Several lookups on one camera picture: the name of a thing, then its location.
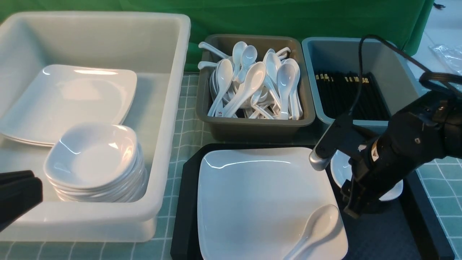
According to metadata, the black serving tray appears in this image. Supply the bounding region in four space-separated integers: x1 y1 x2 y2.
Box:
170 143 455 260

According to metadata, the white spoon bin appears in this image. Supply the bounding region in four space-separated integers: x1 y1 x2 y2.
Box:
276 64 296 120
222 61 266 117

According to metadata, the brown spoon bin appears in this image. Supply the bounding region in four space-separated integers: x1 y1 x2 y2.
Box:
195 34 321 145

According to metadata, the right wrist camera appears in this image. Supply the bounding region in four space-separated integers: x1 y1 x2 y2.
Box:
309 113 365 171

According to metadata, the white bowl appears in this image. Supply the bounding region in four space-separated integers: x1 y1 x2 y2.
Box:
330 150 403 202

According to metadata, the white spoon bin right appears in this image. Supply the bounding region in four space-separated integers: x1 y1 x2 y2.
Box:
276 64 296 120

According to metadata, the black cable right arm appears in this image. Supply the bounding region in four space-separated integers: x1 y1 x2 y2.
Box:
348 34 462 116

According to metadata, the checked green tablecloth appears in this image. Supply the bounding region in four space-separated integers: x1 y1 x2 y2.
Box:
1 73 462 260

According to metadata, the large white plastic tub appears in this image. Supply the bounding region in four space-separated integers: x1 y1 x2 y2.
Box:
1 11 191 242

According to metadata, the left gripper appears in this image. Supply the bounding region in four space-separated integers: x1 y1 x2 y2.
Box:
0 170 43 231

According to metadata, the blue-grey chopstick bin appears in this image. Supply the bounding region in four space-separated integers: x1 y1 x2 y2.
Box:
301 37 426 134

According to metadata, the white square plate in tub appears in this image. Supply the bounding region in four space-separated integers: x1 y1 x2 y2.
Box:
1 64 138 147

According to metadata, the large white square plate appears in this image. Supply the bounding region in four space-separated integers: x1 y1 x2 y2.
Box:
197 147 337 260

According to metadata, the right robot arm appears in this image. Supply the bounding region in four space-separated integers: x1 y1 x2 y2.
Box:
341 91 462 218

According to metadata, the stack of white bowls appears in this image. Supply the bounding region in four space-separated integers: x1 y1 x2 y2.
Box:
43 123 149 203

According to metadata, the pile of black chopsticks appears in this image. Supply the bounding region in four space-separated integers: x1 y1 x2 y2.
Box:
315 70 391 121

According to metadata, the green backdrop cloth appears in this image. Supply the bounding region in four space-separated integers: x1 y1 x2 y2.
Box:
0 0 433 71

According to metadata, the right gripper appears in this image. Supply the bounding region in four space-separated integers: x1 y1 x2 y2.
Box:
341 139 419 219

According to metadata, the white spoon bin centre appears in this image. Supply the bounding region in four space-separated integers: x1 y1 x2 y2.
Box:
222 61 266 117

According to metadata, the white spoon in bin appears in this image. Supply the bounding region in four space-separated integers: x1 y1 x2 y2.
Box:
208 59 233 117

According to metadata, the clear plastic bag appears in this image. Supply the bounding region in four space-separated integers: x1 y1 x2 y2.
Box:
429 44 462 76

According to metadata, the white soup spoon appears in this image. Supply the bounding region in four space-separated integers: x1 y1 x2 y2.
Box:
284 204 340 260

